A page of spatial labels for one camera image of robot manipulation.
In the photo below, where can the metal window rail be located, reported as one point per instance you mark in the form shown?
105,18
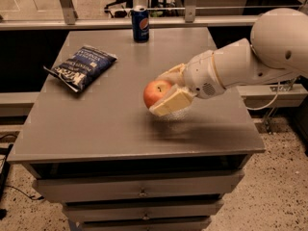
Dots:
126,23

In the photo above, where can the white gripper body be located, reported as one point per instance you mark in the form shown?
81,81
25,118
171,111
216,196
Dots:
199,75

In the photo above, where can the red apple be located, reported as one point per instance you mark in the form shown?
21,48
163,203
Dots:
154,91

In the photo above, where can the blue chip bag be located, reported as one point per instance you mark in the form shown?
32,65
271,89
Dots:
83,67

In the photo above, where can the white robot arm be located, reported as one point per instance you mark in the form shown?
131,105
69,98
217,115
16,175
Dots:
276,51

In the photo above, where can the blue pepsi can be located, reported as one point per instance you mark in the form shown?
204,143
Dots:
140,23

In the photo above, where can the grey drawer cabinet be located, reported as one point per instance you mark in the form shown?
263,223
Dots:
114,166

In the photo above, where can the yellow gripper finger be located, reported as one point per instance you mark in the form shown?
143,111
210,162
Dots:
176,99
174,75

